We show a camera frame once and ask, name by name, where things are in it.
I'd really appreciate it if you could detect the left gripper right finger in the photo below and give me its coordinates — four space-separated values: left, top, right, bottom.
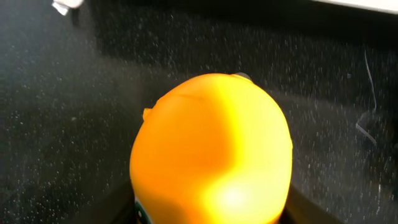
279 184 343 224

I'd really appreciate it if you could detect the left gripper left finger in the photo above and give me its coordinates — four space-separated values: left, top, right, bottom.
71 180 136 224

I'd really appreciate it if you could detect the yellow rubber duck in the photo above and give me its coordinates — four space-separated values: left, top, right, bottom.
129 72 294 224

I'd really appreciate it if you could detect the white shelf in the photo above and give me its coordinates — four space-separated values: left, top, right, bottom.
310 0 398 16

